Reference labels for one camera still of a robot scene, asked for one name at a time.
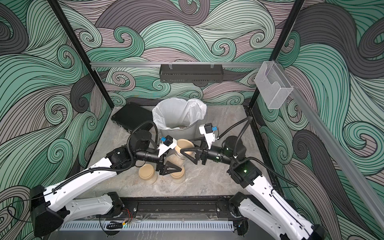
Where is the clear acrylic wall holder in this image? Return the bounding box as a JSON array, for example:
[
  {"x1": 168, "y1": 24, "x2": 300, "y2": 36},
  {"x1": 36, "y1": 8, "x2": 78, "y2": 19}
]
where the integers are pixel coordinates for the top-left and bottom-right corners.
[{"x1": 255, "y1": 61, "x2": 293, "y2": 110}]

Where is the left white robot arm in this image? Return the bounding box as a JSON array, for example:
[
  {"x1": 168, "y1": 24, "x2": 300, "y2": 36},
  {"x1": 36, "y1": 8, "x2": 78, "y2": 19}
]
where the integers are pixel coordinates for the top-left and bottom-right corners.
[{"x1": 30, "y1": 146, "x2": 182, "y2": 237}]

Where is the clear plastic rice jar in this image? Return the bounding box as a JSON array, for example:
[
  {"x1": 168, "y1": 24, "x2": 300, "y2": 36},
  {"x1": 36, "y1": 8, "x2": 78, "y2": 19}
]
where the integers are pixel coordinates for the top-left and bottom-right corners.
[{"x1": 166, "y1": 150, "x2": 187, "y2": 167}]

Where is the middle jar with beige lid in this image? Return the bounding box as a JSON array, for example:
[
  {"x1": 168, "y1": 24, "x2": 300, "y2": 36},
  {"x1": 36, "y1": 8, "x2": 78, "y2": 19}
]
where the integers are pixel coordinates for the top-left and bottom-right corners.
[{"x1": 171, "y1": 167, "x2": 186, "y2": 184}]

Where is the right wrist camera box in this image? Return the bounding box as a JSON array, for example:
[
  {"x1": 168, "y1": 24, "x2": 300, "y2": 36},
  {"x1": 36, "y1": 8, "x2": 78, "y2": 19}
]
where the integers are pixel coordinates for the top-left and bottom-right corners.
[{"x1": 199, "y1": 123, "x2": 218, "y2": 150}]

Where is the white slotted cable duct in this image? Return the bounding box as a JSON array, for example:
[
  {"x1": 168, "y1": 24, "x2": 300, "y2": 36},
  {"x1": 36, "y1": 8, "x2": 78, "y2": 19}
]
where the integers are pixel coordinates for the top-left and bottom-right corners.
[{"x1": 60, "y1": 220, "x2": 234, "y2": 232}]

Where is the silver mesh waste bin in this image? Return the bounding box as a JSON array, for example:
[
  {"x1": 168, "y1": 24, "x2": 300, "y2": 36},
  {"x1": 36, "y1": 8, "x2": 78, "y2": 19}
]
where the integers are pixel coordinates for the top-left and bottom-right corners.
[{"x1": 159, "y1": 122, "x2": 197, "y2": 140}]

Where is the white plastic bin liner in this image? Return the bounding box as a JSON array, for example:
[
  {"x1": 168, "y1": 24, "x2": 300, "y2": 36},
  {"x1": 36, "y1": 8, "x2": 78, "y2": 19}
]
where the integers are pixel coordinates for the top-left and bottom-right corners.
[{"x1": 152, "y1": 97, "x2": 207, "y2": 130}]

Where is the left jar with beige lid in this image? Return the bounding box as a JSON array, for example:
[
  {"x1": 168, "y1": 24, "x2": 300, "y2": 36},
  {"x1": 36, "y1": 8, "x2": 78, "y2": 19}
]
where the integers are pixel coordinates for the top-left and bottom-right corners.
[{"x1": 139, "y1": 164, "x2": 158, "y2": 185}]

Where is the black perforated wall shelf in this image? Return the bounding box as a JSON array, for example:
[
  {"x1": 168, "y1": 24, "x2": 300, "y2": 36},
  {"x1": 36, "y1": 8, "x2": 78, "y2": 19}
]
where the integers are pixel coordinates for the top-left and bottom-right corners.
[{"x1": 159, "y1": 64, "x2": 224, "y2": 84}]

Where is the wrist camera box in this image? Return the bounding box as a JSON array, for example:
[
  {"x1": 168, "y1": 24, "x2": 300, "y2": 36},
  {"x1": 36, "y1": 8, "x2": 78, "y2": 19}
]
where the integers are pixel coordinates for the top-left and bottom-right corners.
[
  {"x1": 158, "y1": 135, "x2": 177, "y2": 157},
  {"x1": 199, "y1": 123, "x2": 218, "y2": 150}
]

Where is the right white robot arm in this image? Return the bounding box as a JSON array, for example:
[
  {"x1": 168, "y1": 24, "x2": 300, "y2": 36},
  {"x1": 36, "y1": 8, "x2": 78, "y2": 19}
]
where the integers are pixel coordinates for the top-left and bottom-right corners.
[{"x1": 180, "y1": 146, "x2": 328, "y2": 240}]

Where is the black corrugated right cable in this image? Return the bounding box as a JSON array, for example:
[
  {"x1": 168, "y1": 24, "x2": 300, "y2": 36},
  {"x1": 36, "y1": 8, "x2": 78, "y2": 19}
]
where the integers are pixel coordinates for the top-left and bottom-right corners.
[{"x1": 191, "y1": 116, "x2": 298, "y2": 188}]

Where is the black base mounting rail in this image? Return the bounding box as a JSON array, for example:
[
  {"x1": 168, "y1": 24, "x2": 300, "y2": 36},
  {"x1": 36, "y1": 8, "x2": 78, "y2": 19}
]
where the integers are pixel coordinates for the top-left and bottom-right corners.
[{"x1": 121, "y1": 196, "x2": 234, "y2": 219}]

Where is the black corrugated cable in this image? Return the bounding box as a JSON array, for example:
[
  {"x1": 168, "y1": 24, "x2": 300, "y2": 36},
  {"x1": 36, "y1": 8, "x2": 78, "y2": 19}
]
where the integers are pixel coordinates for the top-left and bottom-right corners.
[
  {"x1": 191, "y1": 116, "x2": 298, "y2": 188},
  {"x1": 5, "y1": 120, "x2": 159, "y2": 223}
]

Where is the black flat case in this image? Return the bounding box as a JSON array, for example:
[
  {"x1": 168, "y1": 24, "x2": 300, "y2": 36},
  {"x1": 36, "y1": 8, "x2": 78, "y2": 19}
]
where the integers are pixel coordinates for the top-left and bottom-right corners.
[{"x1": 111, "y1": 102, "x2": 153, "y2": 133}]

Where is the beige jar lid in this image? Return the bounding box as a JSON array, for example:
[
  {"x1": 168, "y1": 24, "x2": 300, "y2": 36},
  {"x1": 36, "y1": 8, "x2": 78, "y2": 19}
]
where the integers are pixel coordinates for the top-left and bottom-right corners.
[{"x1": 175, "y1": 139, "x2": 195, "y2": 158}]

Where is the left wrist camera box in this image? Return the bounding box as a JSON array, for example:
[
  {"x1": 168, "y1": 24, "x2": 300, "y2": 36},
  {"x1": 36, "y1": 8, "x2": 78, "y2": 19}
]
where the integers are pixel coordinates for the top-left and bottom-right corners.
[{"x1": 158, "y1": 135, "x2": 177, "y2": 157}]

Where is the jar with beige lid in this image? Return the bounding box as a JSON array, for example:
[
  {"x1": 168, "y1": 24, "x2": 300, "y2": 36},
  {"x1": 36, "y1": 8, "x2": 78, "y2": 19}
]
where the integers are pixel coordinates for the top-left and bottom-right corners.
[
  {"x1": 139, "y1": 164, "x2": 158, "y2": 185},
  {"x1": 171, "y1": 167, "x2": 186, "y2": 184}
]

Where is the black corrugated left cable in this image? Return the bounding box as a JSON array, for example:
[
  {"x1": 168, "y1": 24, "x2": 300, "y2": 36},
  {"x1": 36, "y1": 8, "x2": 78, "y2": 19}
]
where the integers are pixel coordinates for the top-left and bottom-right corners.
[{"x1": 5, "y1": 120, "x2": 159, "y2": 223}]

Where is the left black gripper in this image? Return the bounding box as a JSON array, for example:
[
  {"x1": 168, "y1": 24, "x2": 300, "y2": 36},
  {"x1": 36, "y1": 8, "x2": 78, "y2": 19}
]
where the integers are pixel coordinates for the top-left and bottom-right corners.
[{"x1": 134, "y1": 146, "x2": 181, "y2": 176}]

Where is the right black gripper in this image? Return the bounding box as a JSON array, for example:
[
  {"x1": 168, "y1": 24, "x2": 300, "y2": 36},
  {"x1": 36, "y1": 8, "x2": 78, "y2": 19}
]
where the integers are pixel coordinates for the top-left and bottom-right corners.
[{"x1": 184, "y1": 136, "x2": 238, "y2": 167}]

